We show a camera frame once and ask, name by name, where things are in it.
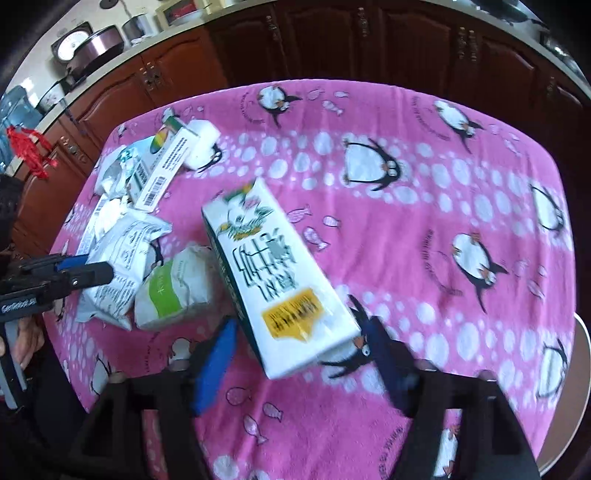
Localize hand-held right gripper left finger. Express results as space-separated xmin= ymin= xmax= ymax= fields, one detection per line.
xmin=69 ymin=316 xmax=238 ymax=480

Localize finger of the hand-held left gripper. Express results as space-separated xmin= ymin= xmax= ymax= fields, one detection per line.
xmin=44 ymin=261 xmax=115 ymax=291
xmin=14 ymin=255 xmax=94 ymax=278

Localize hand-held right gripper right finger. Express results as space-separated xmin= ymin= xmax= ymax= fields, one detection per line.
xmin=365 ymin=318 xmax=541 ymax=480

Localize white printed packet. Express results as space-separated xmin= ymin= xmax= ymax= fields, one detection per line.
xmin=76 ymin=216 xmax=174 ymax=330

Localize white green milk carton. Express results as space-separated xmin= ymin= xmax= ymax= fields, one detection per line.
xmin=201 ymin=178 xmax=362 ymax=380

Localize white foam block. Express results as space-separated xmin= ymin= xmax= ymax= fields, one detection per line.
xmin=187 ymin=119 xmax=221 ymax=171

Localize person's left hand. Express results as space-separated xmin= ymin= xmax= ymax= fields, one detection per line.
xmin=10 ymin=316 xmax=48 ymax=371

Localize flat white wrapper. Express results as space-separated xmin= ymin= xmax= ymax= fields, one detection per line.
xmin=76 ymin=194 xmax=130 ymax=259

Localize white green soft packet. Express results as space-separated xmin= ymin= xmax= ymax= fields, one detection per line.
xmin=134 ymin=244 xmax=222 ymax=330

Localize silver teal wrapper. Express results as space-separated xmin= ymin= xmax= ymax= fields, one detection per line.
xmin=95 ymin=145 xmax=148 ymax=195

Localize pink penguin blanket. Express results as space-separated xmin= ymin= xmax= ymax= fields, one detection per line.
xmin=48 ymin=82 xmax=583 ymax=480

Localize red tassel ornament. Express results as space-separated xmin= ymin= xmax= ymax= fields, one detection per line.
xmin=6 ymin=126 xmax=61 ymax=182

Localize white medicine box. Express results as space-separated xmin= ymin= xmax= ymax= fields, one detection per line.
xmin=126 ymin=126 xmax=200 ymax=214

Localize blue water jug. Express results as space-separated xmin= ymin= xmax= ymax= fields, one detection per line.
xmin=0 ymin=85 xmax=41 ymax=162

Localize dial kitchen scale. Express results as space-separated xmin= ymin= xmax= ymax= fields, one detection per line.
xmin=50 ymin=21 xmax=95 ymax=77

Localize steel cooking pot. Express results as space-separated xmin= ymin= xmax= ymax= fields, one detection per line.
xmin=85 ymin=25 xmax=126 ymax=65

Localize white countertop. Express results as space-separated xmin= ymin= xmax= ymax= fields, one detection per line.
xmin=44 ymin=0 xmax=591 ymax=121

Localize brown wooden cabinets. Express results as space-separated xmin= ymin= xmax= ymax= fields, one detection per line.
xmin=9 ymin=0 xmax=591 ymax=259

